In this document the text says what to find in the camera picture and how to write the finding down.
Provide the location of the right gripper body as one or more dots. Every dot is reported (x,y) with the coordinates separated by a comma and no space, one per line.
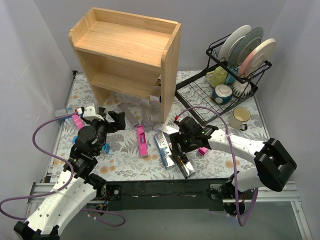
(176,146)

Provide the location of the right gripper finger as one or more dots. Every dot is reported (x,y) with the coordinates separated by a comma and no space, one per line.
(182,158)
(176,151)

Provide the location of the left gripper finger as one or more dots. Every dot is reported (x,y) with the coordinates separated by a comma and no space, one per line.
(101,114)
(119,120)

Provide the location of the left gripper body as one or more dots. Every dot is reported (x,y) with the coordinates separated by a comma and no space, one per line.
(107,122)

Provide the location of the silver black gold toothpaste box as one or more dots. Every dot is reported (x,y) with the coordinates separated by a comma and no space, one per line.
(155,95)

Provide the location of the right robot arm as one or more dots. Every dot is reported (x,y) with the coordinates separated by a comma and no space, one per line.
(273,165)

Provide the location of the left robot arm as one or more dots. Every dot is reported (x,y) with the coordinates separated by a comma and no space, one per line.
(77,184)

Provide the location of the wooden two-tier shelf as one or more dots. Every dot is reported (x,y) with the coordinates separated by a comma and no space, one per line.
(128,53)

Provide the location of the silver toothpaste box slanted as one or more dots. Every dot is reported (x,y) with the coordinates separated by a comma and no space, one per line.
(128,114)

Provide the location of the pink toothpaste box right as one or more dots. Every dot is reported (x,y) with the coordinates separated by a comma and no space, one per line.
(202,151)

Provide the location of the pink toothpaste box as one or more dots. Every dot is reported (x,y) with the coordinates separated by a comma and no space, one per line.
(142,141)
(77,121)
(202,151)

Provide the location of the pink toothpaste box left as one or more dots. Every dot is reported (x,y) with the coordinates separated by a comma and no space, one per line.
(77,121)

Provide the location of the silver Protect toothpaste box upright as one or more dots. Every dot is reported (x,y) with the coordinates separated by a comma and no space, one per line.
(146,114)

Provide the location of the pink toothpaste box centre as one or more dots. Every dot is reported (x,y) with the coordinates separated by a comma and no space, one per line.
(142,141)

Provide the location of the floral table mat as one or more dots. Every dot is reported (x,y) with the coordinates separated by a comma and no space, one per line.
(124,163)

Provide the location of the cream enamel mug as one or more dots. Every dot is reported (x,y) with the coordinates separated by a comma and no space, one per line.
(239,118)

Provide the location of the teal spotted bowl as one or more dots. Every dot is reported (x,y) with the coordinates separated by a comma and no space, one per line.
(222,94)

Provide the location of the green mug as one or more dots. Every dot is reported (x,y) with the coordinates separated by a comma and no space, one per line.
(217,76)

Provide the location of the black striped white bowl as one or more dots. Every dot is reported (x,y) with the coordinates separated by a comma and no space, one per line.
(241,90)

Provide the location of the blue mug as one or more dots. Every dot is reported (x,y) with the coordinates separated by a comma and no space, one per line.
(230,79)

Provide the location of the pink and cream plate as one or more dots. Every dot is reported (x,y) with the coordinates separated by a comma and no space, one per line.
(256,58)

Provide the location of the grey speckled plate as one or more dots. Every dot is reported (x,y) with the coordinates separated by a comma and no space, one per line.
(245,46)

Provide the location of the white plate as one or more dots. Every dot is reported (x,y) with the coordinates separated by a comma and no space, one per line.
(232,41)

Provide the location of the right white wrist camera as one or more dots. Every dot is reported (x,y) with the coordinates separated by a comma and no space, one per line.
(183,124)

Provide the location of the black wire dish rack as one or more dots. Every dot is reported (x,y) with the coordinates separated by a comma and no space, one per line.
(197,91)

